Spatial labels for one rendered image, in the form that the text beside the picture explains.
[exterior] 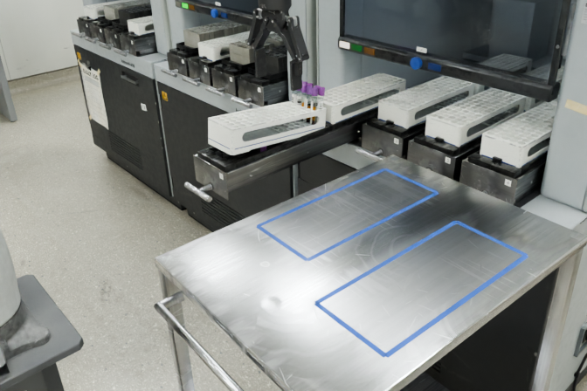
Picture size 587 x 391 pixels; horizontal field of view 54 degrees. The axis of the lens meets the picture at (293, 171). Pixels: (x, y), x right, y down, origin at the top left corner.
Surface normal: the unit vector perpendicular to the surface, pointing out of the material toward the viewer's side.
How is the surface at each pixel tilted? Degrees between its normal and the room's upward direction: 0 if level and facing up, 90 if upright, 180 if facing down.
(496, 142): 90
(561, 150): 90
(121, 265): 0
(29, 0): 90
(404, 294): 0
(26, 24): 90
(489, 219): 0
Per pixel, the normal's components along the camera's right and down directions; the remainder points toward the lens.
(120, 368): -0.03, -0.89
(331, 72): -0.75, 0.32
